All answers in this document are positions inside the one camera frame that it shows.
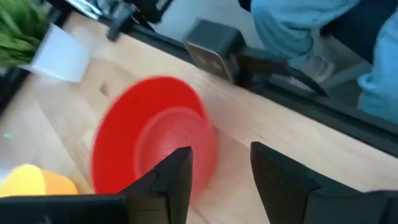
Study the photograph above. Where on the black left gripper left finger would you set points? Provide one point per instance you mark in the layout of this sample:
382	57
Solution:
168	193

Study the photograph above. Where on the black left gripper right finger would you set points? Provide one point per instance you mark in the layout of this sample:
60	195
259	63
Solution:
289	193

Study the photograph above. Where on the yellow mini bowl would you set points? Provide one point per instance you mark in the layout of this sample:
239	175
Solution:
59	185
21	182

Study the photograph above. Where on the red plastic bowl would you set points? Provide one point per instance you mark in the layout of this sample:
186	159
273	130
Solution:
140	130

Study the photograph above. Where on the person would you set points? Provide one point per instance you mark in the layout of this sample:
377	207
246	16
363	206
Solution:
280	28

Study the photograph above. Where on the black clamp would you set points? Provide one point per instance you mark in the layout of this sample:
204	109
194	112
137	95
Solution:
119	21

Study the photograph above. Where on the green plant in white pot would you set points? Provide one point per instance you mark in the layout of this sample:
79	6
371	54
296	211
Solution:
21	31

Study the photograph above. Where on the black table-level camera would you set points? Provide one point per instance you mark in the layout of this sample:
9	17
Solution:
214	46

